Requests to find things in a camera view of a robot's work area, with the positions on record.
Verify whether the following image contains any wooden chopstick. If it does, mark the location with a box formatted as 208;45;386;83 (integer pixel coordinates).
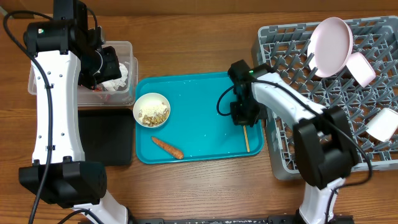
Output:
243;126;251;153

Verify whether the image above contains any red snack wrapper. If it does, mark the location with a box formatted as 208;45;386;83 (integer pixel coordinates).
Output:
93;85;109;101

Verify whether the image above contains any white tissue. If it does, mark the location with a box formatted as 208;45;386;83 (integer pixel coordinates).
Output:
99;63;128;91

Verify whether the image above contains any large white plate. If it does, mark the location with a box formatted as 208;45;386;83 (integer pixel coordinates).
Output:
307;17;353;78

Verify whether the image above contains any white paper cup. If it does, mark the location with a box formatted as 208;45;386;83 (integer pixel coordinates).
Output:
366;108;397;142

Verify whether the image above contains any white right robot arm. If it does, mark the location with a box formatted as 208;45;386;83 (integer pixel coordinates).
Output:
228;60;359;223

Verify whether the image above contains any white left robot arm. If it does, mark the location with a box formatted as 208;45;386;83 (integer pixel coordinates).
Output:
19;1;134;223

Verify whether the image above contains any clear plastic waste bin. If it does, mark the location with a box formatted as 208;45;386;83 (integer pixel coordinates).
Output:
29;41;137;110

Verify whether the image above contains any grey dishwasher rack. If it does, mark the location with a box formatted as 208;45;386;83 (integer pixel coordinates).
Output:
252;16;397;170

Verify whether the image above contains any teal serving tray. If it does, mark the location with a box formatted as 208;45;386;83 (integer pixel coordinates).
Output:
135;72;264;164

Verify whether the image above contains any black plastic tray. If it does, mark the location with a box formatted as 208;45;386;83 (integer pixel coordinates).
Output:
78;108;134;166

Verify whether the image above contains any white bowl with food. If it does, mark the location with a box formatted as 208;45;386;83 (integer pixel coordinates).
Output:
133;93;171;128

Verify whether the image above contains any orange carrot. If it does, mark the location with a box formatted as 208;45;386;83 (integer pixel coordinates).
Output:
151;136;184;160

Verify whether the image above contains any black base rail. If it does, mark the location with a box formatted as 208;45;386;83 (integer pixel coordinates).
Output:
127;214;355;224

